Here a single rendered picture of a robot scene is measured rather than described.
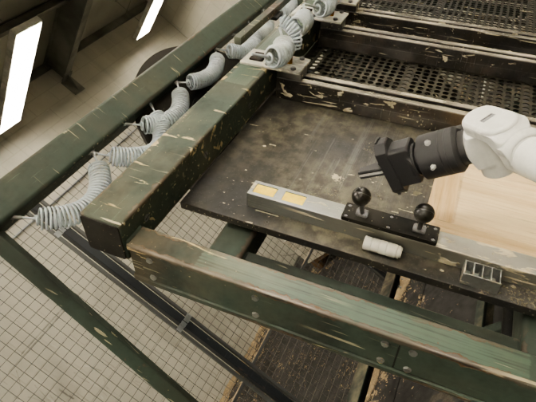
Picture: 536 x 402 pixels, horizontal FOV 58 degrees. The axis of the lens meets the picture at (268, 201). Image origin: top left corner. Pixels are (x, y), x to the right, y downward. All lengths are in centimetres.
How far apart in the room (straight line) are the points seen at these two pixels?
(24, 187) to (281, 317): 85
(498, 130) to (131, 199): 69
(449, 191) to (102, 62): 661
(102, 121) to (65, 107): 515
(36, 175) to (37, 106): 525
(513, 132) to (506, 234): 35
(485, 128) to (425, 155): 12
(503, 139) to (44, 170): 118
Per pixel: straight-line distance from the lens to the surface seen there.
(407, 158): 97
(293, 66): 146
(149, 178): 108
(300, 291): 90
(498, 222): 118
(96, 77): 726
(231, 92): 136
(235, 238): 110
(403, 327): 88
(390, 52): 182
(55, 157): 156
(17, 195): 148
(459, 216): 116
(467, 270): 107
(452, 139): 94
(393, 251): 103
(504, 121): 88
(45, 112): 672
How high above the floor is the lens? 178
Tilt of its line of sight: 8 degrees down
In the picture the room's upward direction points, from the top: 50 degrees counter-clockwise
